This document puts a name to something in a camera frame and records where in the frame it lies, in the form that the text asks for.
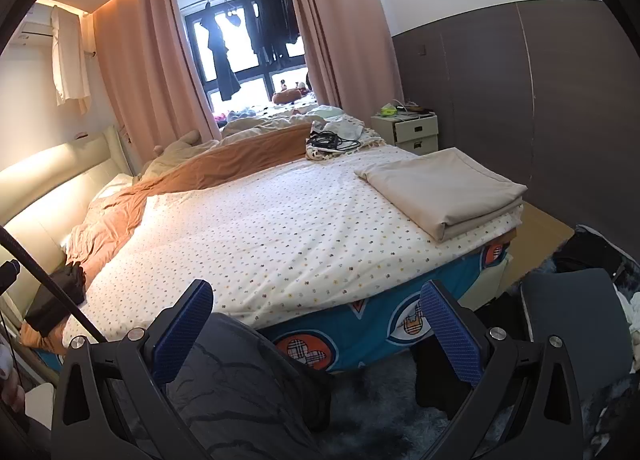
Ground white dotted bed sheet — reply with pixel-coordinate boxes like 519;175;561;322
81;146;522;341

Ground person's left hand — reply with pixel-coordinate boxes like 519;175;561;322
0;340;25;414

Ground cream padded headboard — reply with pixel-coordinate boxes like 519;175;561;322
0;125;134;326

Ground orange brown quilt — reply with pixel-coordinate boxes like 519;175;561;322
19;122;314;356

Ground brown plush toy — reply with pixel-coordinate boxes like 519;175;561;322
271;84;309;105

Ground white bedside drawer cabinet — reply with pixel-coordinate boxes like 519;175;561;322
371;111;439;156

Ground left pink curtain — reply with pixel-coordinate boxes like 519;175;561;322
93;0;220;162

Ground blue patterned bed base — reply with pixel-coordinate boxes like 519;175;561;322
252;228;513;371

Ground dark clothes on rail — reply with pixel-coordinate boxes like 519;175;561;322
186;0;308;108

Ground folded black garment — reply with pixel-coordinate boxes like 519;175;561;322
25;262;86;338

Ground patterned cloth with cables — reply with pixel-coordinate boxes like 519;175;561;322
306;114;385;161

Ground beige zip jacket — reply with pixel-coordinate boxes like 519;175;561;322
357;148;527;242

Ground person's patterned grey trousers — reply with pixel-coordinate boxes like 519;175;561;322
166;313;332;459

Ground white hanging shirt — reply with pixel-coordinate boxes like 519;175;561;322
51;6;91;114

